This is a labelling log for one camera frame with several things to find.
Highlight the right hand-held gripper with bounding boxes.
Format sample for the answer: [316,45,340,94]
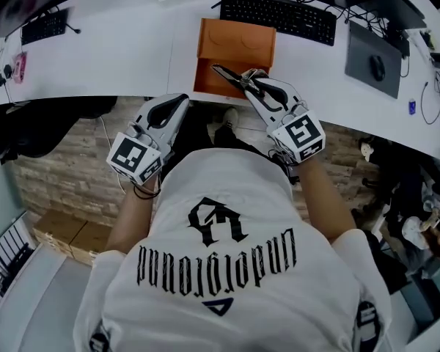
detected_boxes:
[243,78,326,166]

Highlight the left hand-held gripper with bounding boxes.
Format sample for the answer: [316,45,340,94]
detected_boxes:
[106,93,190,186]

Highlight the small metal tool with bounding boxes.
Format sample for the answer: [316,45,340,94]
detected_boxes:
[210,63,271,97]

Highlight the orange container box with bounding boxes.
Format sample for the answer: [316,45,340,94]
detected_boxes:
[193,18,277,100]

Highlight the person's left forearm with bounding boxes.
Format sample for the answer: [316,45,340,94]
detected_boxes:
[103,176,161,255]

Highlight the person's right forearm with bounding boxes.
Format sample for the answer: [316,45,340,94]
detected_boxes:
[296,155,357,244]

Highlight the person's black trousers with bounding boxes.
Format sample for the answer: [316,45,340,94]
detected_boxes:
[160,105,280,183]

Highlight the person's white shoe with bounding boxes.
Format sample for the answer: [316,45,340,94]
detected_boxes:
[222,106,241,130]

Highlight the black wrist bands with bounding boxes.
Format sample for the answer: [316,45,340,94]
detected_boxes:
[132,182,162,201]

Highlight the large black keyboard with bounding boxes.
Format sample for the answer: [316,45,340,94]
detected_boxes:
[219,0,337,47]

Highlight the black computer mouse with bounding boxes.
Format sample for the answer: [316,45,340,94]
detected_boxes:
[369,54,386,82]

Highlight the grey mouse pad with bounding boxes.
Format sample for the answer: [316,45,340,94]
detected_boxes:
[344,21,405,100]

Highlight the black office chair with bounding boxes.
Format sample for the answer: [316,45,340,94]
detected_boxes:
[0,95,119,161]

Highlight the stack of cardboard boxes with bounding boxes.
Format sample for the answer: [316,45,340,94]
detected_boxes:
[32,208,113,268]

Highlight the small black keyboard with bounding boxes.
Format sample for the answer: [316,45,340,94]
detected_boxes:
[21,8,69,46]

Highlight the pink small device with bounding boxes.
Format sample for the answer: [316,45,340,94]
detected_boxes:
[13,52,28,84]

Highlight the dark laptop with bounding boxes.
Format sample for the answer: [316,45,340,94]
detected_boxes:
[358,0,428,32]

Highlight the person's white printed shirt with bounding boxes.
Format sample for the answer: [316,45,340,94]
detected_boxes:
[73,147,393,352]

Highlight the black computer monitor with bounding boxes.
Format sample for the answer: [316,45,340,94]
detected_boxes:
[0,0,73,40]

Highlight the black thin cable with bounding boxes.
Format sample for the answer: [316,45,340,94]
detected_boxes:
[420,81,440,126]

